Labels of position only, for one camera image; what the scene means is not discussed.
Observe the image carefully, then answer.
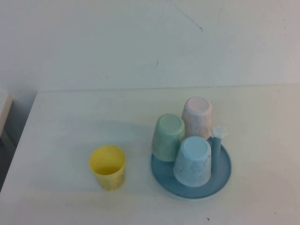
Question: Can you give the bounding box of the pink plastic cup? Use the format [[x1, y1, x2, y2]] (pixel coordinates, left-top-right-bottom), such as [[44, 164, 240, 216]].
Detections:
[[181, 97, 214, 140]]

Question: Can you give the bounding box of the blue round cup stand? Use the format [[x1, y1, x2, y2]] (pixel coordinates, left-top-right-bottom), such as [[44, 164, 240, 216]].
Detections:
[[150, 125, 233, 200]]

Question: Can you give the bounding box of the green plastic cup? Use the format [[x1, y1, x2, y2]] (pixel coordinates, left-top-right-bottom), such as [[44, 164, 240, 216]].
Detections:
[[151, 113, 185, 162]]

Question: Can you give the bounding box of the light blue plastic cup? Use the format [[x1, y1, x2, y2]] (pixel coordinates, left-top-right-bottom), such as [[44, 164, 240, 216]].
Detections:
[[172, 136, 212, 188]]

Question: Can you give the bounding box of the white board with beige edge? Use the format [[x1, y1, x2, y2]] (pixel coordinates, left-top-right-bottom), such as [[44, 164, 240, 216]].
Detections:
[[0, 90, 14, 135]]

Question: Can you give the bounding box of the yellow plastic cup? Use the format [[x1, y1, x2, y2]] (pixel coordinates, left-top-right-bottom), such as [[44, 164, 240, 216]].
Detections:
[[88, 144, 127, 192]]

